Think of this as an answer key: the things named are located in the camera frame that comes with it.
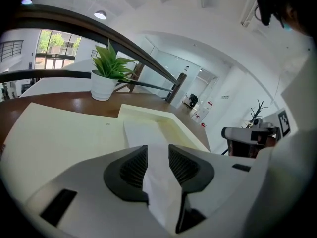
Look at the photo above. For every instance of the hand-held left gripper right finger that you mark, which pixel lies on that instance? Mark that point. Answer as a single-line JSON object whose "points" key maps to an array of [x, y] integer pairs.
{"points": [[223, 195]]}

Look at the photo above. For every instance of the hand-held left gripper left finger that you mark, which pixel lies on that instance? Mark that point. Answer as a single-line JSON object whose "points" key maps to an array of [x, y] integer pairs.
{"points": [[86, 195]]}

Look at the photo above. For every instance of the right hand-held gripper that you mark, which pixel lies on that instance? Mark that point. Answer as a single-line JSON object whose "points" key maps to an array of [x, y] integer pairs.
{"points": [[284, 123]]}

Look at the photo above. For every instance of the white A4 paper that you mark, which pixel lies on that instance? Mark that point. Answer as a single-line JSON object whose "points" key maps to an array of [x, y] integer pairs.
{"points": [[158, 182]]}

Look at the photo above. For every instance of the black coat rack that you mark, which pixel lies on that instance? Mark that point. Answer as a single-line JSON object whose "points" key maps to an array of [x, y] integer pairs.
{"points": [[258, 108]]}

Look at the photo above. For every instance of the red and white sign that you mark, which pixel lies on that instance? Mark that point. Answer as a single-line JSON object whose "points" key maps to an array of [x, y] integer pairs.
{"points": [[210, 103]]}

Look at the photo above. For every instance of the person's white shirt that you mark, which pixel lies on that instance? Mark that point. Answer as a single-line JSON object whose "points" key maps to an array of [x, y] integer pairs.
{"points": [[297, 133]]}

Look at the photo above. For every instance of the green plant in white pot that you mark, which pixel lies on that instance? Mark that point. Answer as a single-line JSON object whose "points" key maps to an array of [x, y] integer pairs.
{"points": [[102, 85]]}

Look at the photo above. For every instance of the teal face mask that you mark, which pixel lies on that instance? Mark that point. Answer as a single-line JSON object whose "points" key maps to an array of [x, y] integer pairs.
{"points": [[288, 26]]}

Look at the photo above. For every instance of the person's head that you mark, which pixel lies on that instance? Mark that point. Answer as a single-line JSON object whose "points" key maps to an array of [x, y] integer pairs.
{"points": [[297, 16]]}

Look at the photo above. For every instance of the large glass window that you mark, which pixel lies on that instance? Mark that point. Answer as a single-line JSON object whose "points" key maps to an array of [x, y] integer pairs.
{"points": [[57, 48]]}

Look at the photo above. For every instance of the dark wooden railing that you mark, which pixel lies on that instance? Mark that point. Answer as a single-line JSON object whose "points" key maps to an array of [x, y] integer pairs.
{"points": [[62, 18]]}

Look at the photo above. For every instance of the dome pendant lamp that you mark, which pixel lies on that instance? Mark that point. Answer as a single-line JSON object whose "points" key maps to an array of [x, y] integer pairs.
{"points": [[26, 1], [100, 14]]}

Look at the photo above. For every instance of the gripper fisheye camera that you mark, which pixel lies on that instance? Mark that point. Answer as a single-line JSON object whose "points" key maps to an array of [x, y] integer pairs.
{"points": [[257, 123]]}

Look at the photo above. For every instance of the white wall switch panel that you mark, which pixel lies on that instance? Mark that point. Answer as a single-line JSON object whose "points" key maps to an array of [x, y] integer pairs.
{"points": [[225, 97]]}

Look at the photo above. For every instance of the black head-worn camera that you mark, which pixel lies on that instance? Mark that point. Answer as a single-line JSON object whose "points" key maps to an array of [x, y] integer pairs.
{"points": [[266, 6]]}

